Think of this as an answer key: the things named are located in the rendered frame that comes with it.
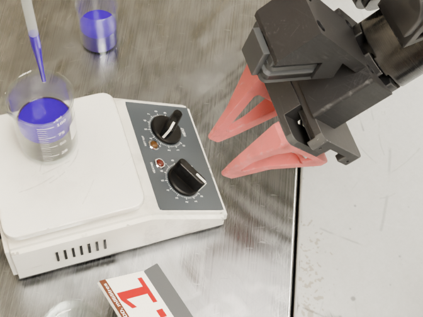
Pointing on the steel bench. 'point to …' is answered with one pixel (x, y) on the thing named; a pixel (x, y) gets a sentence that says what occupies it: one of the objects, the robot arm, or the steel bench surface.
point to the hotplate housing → (111, 224)
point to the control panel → (145, 138)
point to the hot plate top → (69, 176)
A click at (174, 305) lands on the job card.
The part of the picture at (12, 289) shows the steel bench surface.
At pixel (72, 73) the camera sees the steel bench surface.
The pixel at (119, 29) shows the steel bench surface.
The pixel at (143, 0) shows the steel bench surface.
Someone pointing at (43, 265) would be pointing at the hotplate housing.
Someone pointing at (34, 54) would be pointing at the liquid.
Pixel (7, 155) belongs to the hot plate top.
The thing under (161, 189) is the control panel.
